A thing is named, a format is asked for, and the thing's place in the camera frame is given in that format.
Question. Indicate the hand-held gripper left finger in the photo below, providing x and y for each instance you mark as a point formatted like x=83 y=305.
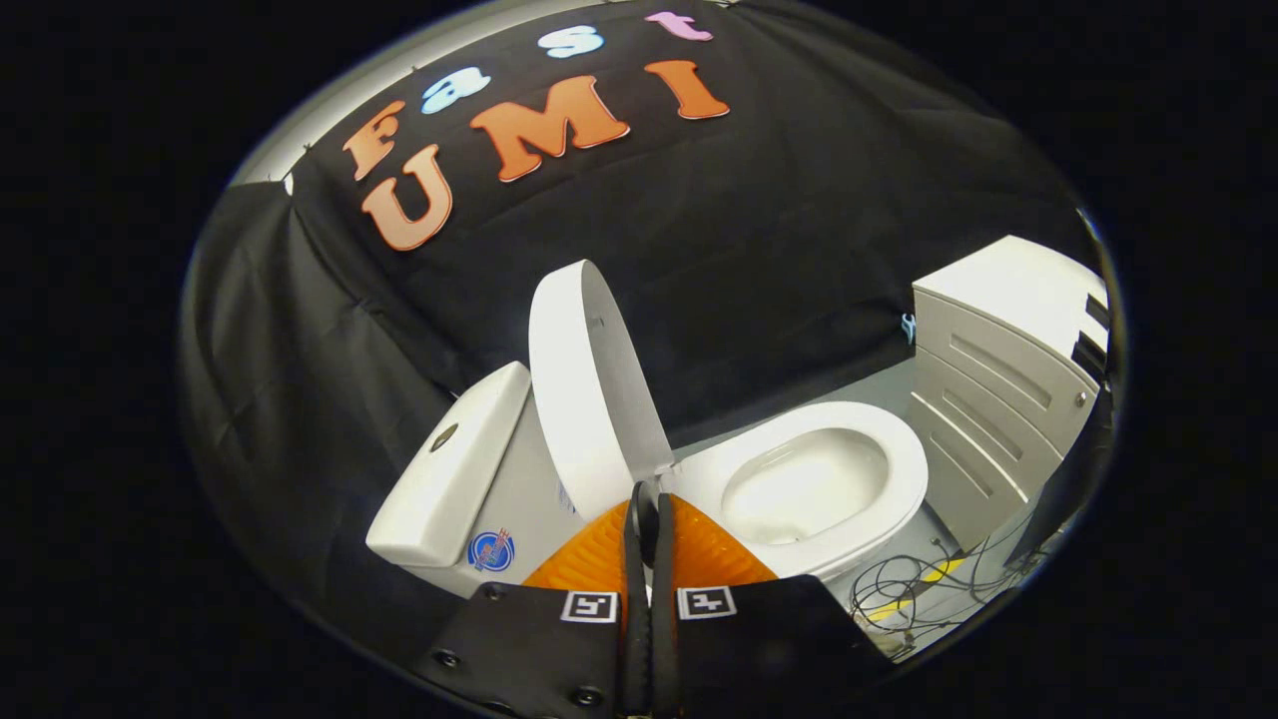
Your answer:
x=539 y=649

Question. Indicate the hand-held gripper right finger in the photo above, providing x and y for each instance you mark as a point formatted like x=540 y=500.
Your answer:
x=769 y=639

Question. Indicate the white toilet lid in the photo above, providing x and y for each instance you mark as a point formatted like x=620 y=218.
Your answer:
x=589 y=399

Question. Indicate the white toilet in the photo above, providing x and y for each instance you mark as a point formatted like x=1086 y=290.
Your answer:
x=449 y=479

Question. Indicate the white toilet seat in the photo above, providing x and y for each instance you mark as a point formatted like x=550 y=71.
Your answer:
x=899 y=469

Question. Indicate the yellow floor tape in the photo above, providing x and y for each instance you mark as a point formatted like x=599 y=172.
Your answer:
x=944 y=571

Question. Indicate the white drawer cabinet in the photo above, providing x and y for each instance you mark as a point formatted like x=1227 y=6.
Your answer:
x=998 y=399

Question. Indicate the black panel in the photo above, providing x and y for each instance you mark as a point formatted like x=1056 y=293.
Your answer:
x=1068 y=479

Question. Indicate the small blue hook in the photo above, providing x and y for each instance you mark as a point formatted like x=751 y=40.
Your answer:
x=909 y=330

